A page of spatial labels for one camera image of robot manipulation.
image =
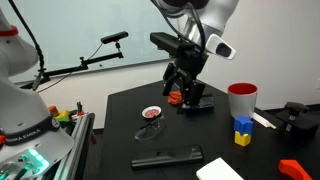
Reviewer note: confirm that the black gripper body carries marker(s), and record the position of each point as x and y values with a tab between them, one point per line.
192	62

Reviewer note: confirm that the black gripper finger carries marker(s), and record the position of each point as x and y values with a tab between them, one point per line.
193	92
169	77

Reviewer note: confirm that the black rectangular object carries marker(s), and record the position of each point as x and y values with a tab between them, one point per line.
206	101

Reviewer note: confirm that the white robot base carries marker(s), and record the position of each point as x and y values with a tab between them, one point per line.
34	139

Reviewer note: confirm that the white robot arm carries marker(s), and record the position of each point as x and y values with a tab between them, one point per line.
199	37

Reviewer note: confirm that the white cup red interior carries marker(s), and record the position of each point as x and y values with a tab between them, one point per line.
242	99

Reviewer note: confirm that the orange cloth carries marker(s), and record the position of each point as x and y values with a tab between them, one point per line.
175	98

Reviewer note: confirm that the small white red dish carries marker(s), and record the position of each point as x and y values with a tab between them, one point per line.
151	112

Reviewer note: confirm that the clear safety glasses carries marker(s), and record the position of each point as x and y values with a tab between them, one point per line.
151	129

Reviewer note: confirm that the blue block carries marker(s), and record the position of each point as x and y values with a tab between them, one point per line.
243	125

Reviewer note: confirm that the black remote bar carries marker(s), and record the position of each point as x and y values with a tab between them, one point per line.
167	157

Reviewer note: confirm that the white box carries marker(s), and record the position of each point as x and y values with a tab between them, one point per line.
218	169

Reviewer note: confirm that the black clamp knob base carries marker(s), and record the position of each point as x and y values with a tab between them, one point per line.
296	121

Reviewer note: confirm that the green yellow toy blocks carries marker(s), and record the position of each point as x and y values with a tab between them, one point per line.
62	117

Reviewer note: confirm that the orange curved block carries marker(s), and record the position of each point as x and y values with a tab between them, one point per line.
293	169

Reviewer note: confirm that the wrist camera black bar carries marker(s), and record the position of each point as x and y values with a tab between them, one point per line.
167	42

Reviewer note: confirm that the black camera on boom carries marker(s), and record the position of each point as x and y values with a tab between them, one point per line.
114	37

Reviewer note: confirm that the aluminium extrusion frame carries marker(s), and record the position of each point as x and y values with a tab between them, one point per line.
71	167

